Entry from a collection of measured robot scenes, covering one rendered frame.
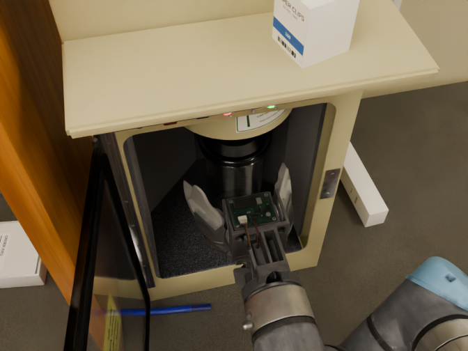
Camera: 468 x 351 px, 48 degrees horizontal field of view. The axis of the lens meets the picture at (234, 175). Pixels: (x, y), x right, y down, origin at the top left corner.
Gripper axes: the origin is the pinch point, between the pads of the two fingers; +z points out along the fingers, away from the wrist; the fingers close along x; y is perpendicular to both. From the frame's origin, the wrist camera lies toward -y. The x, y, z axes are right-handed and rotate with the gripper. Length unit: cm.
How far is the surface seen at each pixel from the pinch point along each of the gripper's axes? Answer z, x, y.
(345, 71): -13.2, -6.7, 29.3
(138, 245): -3.5, 15.3, -8.0
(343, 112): -3.4, -13.1, 13.1
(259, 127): -1.6, -2.9, 11.0
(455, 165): 13, -52, -28
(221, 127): -1.0, 1.8, 11.5
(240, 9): -3.3, 0.2, 29.9
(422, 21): 39, -51, -10
